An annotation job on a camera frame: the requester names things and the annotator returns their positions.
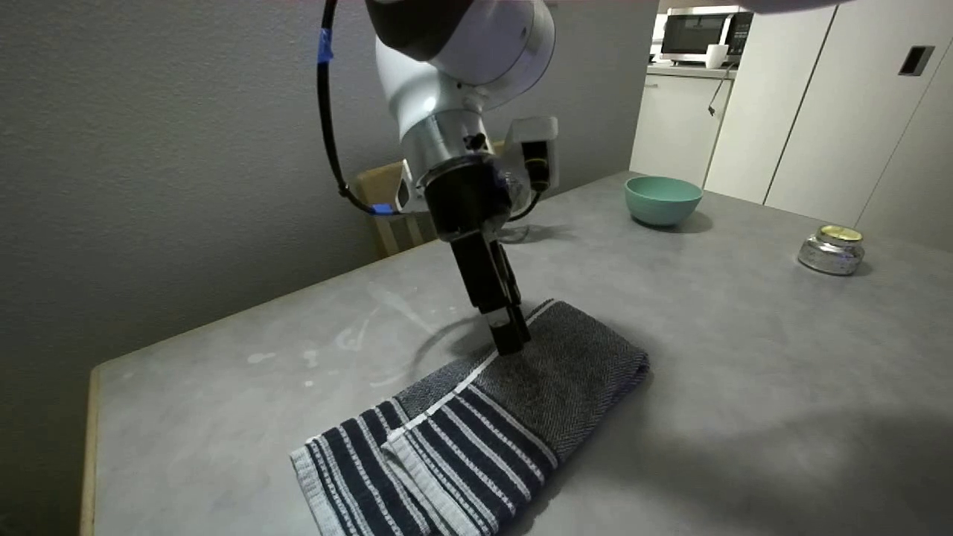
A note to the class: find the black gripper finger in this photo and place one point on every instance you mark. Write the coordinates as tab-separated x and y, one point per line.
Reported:
476	277
505	288

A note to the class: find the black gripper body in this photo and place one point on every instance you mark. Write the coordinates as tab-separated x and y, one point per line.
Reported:
469	205

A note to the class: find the dark blue striped towel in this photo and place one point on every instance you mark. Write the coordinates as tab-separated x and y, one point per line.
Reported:
566	376

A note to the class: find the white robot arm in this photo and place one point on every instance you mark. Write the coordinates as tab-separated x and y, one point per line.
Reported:
476	39

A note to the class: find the wooden chair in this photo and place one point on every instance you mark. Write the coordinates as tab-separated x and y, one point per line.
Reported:
381	194

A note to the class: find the green bowl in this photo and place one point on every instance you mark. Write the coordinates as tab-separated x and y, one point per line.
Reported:
659	205

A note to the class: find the white counter cabinet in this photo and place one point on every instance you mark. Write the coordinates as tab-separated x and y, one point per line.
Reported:
674	124

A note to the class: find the white microwave oven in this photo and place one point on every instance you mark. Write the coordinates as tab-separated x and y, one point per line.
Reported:
695	35

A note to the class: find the white cup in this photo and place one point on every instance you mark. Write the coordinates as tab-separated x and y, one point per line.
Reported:
716	59

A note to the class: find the candle in glass jar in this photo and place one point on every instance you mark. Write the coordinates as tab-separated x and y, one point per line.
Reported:
829	254

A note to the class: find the tall white cabinet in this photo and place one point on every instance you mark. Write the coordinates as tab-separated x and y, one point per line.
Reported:
844	121

